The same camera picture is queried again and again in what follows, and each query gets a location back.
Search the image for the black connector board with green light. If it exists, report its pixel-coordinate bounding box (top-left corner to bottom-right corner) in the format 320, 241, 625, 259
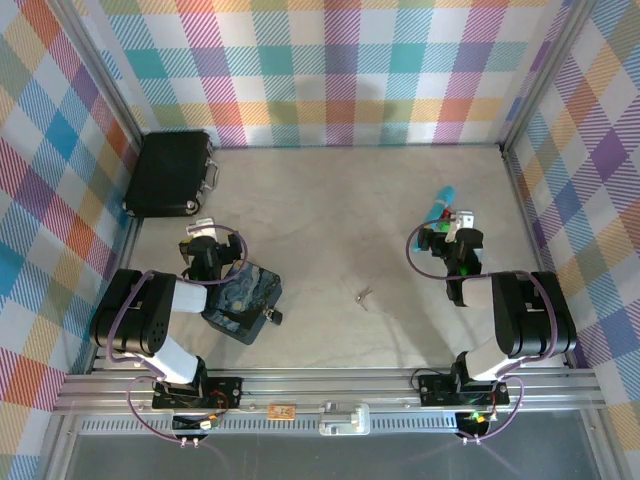
456, 409, 495, 435

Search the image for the aluminium frame rail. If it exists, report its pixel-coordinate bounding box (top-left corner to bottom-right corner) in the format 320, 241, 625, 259
52, 368, 609, 417

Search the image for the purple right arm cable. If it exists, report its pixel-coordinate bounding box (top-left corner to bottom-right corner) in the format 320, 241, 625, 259
406, 222, 562, 446

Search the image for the light blue tube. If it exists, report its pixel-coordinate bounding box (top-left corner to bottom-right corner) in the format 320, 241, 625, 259
421, 186, 458, 227

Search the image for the grey metal bracket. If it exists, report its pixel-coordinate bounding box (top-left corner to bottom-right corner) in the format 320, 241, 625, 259
318, 400, 372, 437

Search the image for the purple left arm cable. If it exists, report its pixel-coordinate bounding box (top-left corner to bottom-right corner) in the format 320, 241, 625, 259
106, 224, 251, 444

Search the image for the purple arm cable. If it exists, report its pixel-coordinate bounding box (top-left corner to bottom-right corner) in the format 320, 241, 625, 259
406, 222, 562, 446
106, 224, 251, 444

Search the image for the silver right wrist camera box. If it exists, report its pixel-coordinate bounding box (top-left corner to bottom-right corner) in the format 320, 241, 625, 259
446, 209, 476, 243

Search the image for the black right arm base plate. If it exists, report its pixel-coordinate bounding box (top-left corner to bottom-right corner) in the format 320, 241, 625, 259
416, 372, 512, 409

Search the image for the aluminium frame post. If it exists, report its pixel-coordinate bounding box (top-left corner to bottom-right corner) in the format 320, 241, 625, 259
498, 0, 604, 152
62, 0, 147, 147

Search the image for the black mini briefcase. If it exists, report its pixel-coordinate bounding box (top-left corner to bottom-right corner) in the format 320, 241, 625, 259
122, 130, 222, 219

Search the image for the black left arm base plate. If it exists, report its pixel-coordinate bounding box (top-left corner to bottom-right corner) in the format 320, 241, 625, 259
151, 374, 244, 412

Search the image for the starry night print box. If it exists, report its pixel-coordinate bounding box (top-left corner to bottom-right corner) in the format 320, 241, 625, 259
200, 259, 285, 346

